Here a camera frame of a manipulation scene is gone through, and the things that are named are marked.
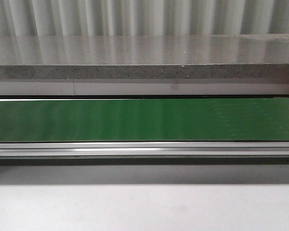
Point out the white pleated curtain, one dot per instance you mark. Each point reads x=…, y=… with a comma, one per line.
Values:
x=143, y=17

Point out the grey granite counter ledge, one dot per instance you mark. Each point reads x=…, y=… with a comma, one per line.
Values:
x=144, y=66

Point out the green conveyor belt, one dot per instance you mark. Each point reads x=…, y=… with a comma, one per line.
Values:
x=144, y=127

